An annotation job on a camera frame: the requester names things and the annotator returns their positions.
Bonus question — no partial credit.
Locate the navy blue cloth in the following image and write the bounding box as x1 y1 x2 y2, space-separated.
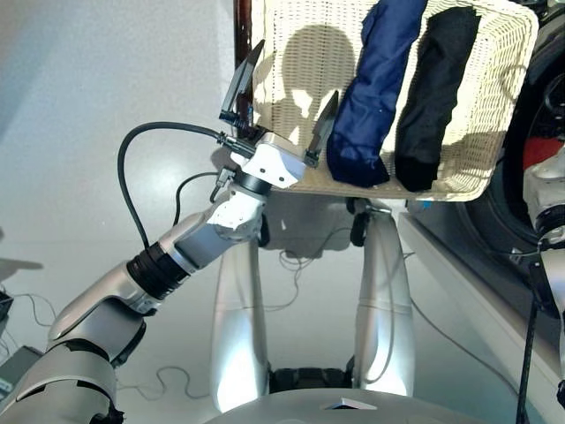
326 0 428 189

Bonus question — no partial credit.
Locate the black cloth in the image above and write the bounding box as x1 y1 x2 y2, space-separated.
394 7 482 193

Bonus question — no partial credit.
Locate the red cloth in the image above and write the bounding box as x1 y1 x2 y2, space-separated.
524 134 565 167

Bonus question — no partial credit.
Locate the pale woven basket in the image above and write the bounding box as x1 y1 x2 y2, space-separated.
246 0 540 203

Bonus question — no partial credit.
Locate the grey washing machine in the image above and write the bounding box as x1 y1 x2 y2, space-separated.
399 0 565 424

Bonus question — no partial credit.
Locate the dark wooden stand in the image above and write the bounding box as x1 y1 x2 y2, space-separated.
232 0 266 138

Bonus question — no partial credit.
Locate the silver robot leg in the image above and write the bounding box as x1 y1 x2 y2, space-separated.
350 197 418 398
210 211 273 414

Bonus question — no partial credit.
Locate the silver robot torso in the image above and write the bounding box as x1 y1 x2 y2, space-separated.
200 364 500 424

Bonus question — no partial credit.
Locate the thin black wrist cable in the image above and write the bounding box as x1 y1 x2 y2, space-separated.
175 170 235 227

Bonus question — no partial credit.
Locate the thin grey floor cable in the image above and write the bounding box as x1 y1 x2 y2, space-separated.
399 251 520 397
277 227 354 310
117 365 213 401

